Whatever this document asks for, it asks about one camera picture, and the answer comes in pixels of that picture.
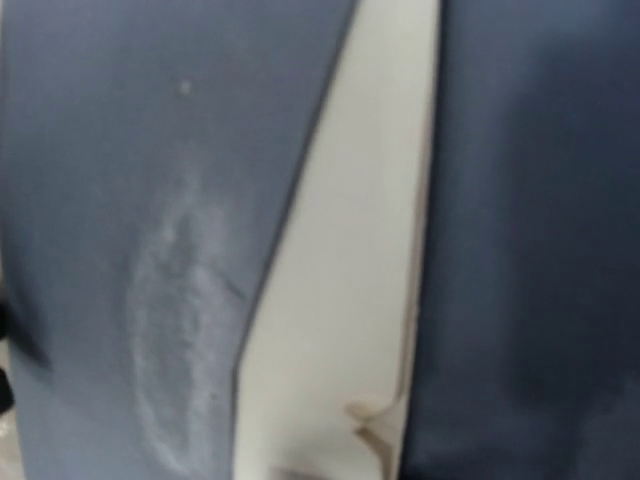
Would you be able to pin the beige letter with border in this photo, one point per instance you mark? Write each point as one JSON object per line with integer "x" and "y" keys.
{"x": 324, "y": 382}

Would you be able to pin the blue paper envelope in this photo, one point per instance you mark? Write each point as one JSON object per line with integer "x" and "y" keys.
{"x": 150, "y": 156}

